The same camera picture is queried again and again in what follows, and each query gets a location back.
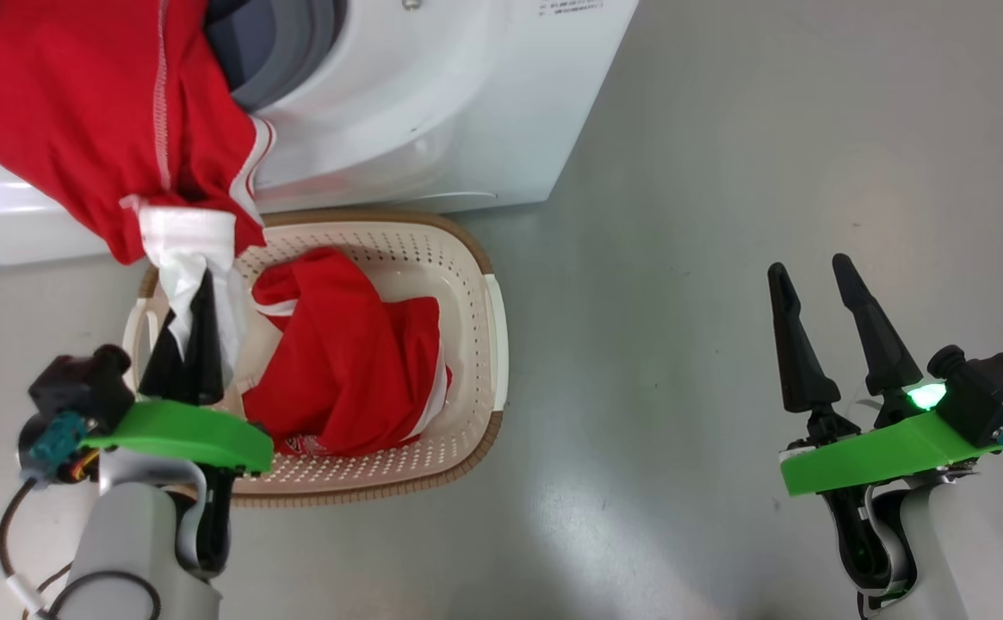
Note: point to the red white-trimmed garment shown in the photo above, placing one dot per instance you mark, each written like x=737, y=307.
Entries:
x=53, y=103

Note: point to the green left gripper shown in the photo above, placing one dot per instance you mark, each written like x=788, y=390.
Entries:
x=191, y=430

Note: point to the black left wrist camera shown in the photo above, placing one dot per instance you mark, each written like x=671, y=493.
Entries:
x=79, y=387

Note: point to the cream basket brown rim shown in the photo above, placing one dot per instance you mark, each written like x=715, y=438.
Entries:
x=458, y=284

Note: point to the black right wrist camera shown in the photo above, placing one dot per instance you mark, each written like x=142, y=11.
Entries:
x=992, y=392

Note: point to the teal left camera connector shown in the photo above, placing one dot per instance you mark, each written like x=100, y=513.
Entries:
x=53, y=443

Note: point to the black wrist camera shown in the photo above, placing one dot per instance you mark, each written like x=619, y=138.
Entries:
x=79, y=387
x=992, y=392

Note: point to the grey rubber door gasket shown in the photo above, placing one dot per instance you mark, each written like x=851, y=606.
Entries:
x=294, y=52

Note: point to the white front-load washing machine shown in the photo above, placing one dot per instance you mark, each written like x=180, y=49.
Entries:
x=467, y=129

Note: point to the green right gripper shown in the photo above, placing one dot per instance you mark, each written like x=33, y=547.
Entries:
x=880, y=452

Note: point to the printed warning text label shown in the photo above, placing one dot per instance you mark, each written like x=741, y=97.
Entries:
x=570, y=7

